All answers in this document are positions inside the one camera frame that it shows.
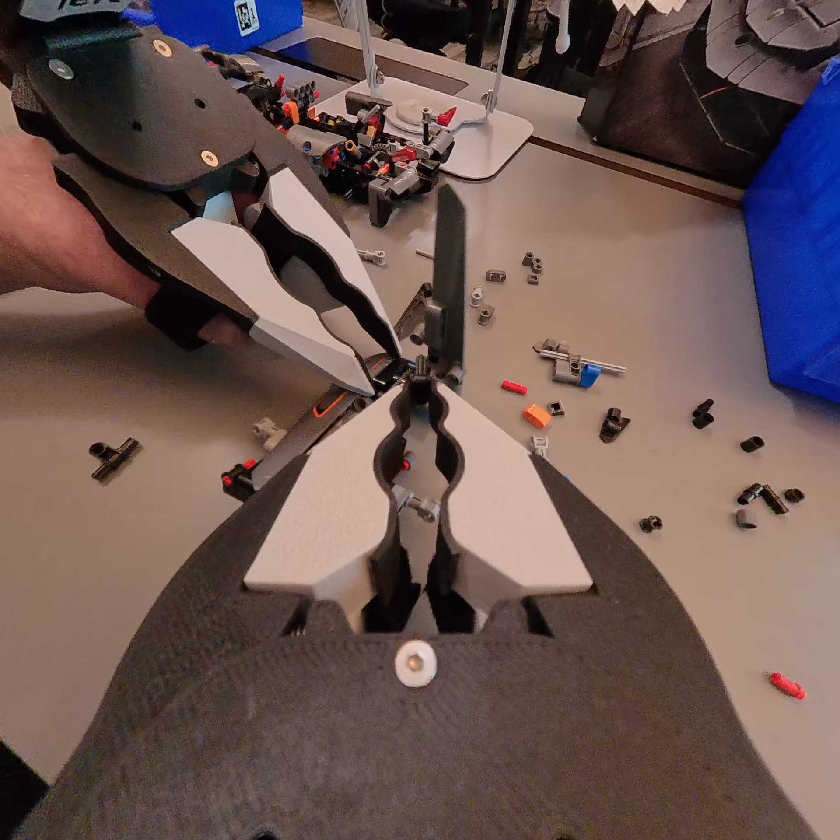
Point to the grey axle assembly blue piece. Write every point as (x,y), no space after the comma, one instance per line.
(571,367)

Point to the orange lego piece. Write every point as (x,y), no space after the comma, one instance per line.
(537,415)

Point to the small grey lego bush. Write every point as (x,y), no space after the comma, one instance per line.
(745,520)

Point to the red lego bush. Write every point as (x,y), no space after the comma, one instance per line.
(786,686)

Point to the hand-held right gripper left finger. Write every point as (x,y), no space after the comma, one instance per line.
(315,525)

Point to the black grey lego assembly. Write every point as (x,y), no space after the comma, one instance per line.
(315,420)

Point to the small black lego pin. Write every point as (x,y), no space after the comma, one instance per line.
(752,444)

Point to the small black lego connector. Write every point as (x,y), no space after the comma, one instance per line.
(764,499)

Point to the long grey axle red bush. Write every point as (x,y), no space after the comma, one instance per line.
(374,256)

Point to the dark grey lego wing panel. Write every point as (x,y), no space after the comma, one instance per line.
(449,262)

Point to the black t-shaped lego piece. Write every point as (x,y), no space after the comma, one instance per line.
(115,458)

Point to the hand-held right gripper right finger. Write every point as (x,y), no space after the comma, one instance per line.
(518,525)

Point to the person's left hand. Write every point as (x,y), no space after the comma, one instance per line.
(39,229)

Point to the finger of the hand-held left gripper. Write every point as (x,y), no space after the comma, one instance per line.
(262,295)
(315,216)

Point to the red lego pin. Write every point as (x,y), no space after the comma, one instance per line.
(514,387)

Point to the dark lego set box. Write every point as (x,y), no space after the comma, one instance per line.
(689,98)

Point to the black lego fin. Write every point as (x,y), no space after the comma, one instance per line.
(413,315)

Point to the large lego car chassis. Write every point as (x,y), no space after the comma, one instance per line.
(361,151)

